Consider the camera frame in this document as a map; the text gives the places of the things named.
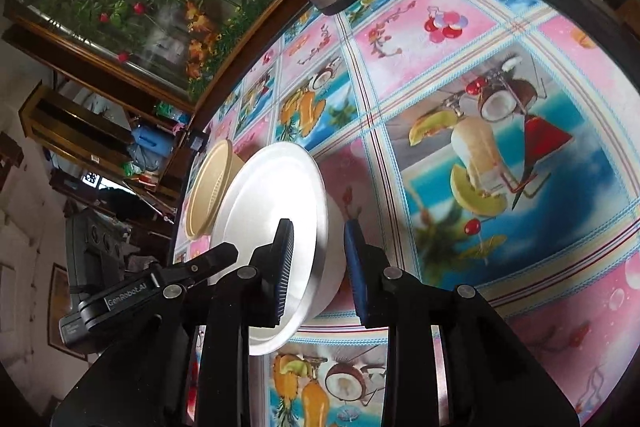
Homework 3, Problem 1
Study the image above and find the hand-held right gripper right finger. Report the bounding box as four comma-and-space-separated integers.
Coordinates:
343, 218, 582, 427

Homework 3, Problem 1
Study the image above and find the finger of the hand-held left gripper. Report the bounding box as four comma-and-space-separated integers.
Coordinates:
156, 243, 239, 288

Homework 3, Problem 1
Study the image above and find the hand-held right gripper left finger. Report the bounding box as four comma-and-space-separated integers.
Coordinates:
50, 218, 294, 427

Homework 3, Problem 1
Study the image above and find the beige plastic bowl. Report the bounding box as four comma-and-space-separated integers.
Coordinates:
185, 139, 247, 241

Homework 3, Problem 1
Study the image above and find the white bowl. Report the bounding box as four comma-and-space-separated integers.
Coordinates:
209, 142, 347, 356

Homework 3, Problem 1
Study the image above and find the blue plastic jug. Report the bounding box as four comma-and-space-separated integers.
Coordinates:
131, 127, 173, 155

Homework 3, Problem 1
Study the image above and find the wooden cabinet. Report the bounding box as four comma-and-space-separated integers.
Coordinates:
20, 82, 198, 208

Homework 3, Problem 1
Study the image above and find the printed fruit tablecloth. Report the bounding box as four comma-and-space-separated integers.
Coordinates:
172, 0, 640, 427

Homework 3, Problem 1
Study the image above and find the framed flower mural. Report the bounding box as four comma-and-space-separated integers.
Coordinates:
5, 0, 401, 112

